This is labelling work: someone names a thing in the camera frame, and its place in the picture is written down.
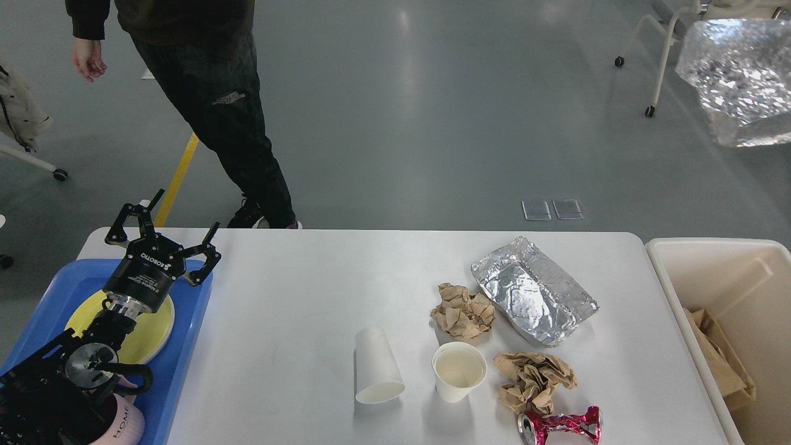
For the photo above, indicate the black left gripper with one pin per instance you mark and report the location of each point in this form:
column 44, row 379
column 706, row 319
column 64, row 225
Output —
column 146, row 272

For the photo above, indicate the yellow plate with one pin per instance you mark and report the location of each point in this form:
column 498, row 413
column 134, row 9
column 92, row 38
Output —
column 81, row 318

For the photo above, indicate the pink mug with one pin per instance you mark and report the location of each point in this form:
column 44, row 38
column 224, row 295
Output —
column 127, row 423

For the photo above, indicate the white paper cup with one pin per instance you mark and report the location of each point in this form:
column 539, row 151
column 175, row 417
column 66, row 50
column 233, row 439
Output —
column 458, row 368
column 377, row 374

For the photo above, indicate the aluminium foil tray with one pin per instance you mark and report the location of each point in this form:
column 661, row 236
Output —
column 540, row 299

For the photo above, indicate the brown paper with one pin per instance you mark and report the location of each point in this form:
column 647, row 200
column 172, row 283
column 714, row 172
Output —
column 534, row 378

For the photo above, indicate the crushed red can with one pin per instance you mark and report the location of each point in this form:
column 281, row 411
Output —
column 535, row 429

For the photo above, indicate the aluminium foil block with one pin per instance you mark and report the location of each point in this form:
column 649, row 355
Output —
column 740, row 68

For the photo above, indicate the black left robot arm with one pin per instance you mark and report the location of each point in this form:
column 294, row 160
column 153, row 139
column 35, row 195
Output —
column 104, row 357

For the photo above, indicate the person's right hand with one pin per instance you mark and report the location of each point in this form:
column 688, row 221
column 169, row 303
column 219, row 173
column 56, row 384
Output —
column 86, row 57

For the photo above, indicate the blue plastic tray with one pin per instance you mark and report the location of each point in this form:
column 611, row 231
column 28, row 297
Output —
column 80, row 279

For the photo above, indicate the white chair leg with wheel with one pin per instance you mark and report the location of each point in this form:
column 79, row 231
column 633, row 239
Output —
column 24, row 155

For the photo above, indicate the beige jacket on chair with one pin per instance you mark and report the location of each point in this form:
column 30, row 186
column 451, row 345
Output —
column 21, row 117

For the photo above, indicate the person in dark clothes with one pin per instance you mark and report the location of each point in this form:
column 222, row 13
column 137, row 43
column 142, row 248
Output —
column 203, row 56

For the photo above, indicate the crumpled brown paper ball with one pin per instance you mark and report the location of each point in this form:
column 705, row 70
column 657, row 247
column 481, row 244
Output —
column 462, row 314

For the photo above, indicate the beige plastic bin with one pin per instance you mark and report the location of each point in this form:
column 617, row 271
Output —
column 744, row 284

